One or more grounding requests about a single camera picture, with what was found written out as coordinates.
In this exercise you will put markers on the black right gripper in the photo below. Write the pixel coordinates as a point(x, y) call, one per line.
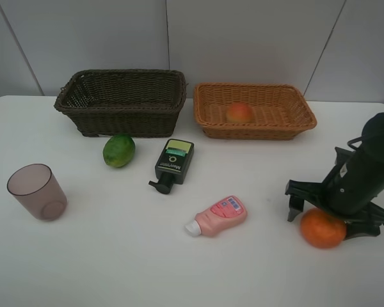
point(345, 193)

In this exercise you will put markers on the orange mandarin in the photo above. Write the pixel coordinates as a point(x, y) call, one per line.
point(322, 230)

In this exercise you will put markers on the pink lotion bottle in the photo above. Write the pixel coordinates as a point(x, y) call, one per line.
point(224, 214)

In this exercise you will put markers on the red yellow peach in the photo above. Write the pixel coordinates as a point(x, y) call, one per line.
point(239, 113)

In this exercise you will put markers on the black pump bottle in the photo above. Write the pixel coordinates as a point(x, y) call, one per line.
point(172, 165)

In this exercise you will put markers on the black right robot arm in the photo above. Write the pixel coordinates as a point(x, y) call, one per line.
point(372, 139)

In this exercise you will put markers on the light orange wicker basket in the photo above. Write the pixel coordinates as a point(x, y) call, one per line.
point(280, 111)

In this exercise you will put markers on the green lime fruit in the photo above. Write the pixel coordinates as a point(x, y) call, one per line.
point(119, 150)

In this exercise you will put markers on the dark brown wicker basket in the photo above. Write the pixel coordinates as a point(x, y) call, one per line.
point(143, 103)

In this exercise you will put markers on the translucent purple plastic cup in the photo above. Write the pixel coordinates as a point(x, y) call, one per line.
point(35, 187)

